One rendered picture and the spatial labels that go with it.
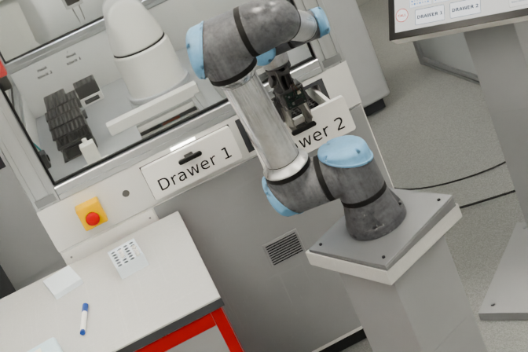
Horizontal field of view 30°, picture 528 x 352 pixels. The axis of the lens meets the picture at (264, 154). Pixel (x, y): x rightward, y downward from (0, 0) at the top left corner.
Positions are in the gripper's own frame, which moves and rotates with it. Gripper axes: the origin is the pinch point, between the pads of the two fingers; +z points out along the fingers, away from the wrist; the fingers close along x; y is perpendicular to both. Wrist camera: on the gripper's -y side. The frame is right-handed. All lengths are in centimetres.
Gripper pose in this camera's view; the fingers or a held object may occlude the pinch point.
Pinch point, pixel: (301, 126)
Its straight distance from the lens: 277.5
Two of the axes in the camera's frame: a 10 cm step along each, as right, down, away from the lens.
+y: 2.6, 3.1, -9.2
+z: 3.7, 8.4, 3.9
